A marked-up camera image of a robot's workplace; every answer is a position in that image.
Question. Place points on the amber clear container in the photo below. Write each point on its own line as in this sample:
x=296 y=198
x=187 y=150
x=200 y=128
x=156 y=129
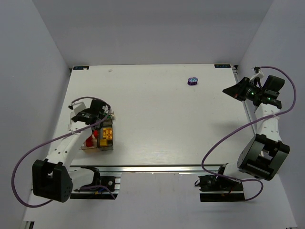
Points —
x=95 y=141

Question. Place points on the left blue table label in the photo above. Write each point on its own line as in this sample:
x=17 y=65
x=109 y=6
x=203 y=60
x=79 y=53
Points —
x=75 y=68

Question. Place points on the red two-by-two lego brick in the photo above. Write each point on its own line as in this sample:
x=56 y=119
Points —
x=89 y=142

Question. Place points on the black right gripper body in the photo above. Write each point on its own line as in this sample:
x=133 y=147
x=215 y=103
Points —
x=239 y=88

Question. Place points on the right blue table label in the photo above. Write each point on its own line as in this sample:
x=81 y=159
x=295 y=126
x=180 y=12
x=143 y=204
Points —
x=222 y=65

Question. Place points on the blue table label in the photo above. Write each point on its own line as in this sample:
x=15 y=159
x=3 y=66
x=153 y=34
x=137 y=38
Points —
x=222 y=65
x=75 y=68

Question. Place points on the aluminium table front rail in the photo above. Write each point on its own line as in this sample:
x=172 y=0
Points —
x=150 y=169

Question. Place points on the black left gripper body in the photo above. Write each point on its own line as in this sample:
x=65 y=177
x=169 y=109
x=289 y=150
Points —
x=105 y=122

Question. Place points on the red sloped lego brick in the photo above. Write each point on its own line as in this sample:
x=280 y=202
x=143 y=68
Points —
x=96 y=134

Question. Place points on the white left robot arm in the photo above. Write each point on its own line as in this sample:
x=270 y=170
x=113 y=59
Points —
x=51 y=177

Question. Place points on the dark grey clear container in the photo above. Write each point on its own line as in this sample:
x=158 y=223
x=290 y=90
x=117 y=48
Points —
x=106 y=123

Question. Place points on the yellow two-by-three lego brick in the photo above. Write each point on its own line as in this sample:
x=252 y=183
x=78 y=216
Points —
x=107 y=133

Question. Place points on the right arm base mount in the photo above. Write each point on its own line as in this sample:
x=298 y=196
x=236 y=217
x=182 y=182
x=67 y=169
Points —
x=219 y=189

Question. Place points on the clear smoky long container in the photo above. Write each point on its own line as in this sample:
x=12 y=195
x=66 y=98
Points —
x=90 y=117

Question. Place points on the purple round lego piece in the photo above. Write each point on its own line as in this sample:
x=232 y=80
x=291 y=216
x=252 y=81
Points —
x=192 y=81

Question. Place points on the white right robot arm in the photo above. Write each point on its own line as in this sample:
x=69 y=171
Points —
x=266 y=152

